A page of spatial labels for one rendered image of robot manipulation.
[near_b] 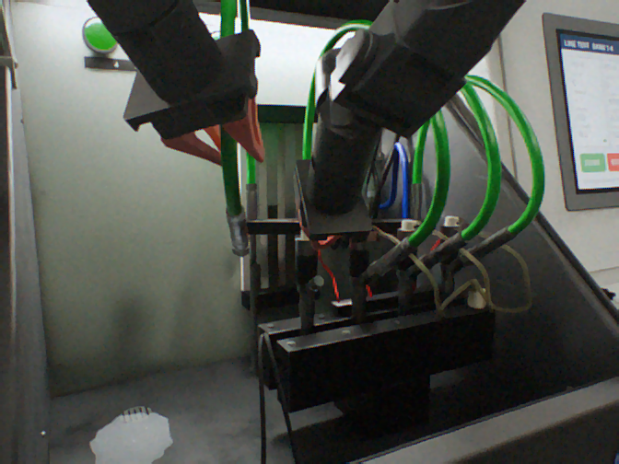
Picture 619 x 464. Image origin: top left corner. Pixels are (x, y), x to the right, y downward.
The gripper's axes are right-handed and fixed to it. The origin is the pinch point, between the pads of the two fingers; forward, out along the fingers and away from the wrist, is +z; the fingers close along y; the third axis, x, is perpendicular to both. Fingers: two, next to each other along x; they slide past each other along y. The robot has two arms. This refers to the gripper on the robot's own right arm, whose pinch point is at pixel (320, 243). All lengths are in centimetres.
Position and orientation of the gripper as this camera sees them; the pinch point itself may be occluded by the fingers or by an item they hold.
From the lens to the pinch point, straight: 58.2
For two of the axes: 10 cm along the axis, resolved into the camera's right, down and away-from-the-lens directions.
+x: -9.8, 0.6, -2.0
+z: -1.2, 6.0, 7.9
